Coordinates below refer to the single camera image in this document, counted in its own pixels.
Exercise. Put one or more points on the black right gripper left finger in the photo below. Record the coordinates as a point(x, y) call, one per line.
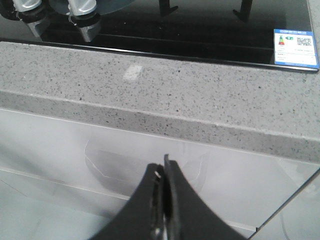
point(142, 217)

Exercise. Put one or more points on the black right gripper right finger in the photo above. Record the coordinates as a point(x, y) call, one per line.
point(187, 217)

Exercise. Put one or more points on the grey cabinet drawer front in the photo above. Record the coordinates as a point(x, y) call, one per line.
point(65, 180)

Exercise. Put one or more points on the black glass gas cooktop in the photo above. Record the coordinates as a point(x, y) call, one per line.
point(137, 27)

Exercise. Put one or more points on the blue energy label sticker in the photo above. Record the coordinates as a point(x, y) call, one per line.
point(295, 48)

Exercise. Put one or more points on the black pan support grate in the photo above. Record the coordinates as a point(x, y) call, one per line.
point(206, 8)

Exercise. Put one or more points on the silver stove knob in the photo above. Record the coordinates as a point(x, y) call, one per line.
point(28, 11)
point(79, 12)

